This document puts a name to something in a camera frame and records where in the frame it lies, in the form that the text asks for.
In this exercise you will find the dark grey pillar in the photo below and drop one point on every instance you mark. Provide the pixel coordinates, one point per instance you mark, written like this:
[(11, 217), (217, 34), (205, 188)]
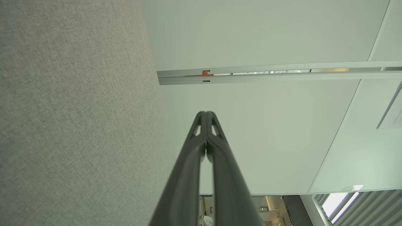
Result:
[(295, 210)]

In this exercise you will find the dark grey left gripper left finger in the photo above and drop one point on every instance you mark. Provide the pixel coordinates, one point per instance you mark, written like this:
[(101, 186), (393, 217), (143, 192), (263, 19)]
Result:
[(185, 175)]

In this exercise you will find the grey window blinds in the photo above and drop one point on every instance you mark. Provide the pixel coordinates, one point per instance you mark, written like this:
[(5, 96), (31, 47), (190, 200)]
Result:
[(373, 208)]

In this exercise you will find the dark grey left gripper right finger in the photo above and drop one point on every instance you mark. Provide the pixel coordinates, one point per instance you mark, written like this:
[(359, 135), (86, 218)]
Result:
[(226, 182)]

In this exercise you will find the aluminium frame post, orange clip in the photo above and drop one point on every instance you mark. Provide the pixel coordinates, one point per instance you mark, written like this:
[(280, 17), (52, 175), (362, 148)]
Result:
[(282, 77)]

